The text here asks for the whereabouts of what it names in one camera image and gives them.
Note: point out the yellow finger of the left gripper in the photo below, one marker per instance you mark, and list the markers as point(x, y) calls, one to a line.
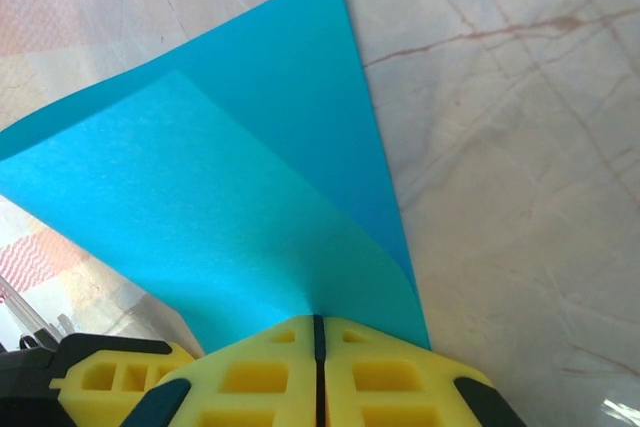
point(100, 397)

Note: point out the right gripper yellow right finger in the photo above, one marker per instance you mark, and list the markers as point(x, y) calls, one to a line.
point(400, 382)

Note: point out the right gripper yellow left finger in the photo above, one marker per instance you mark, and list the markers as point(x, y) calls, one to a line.
point(250, 382)

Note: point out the blue square paper sheet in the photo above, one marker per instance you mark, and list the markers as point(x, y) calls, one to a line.
point(225, 172)

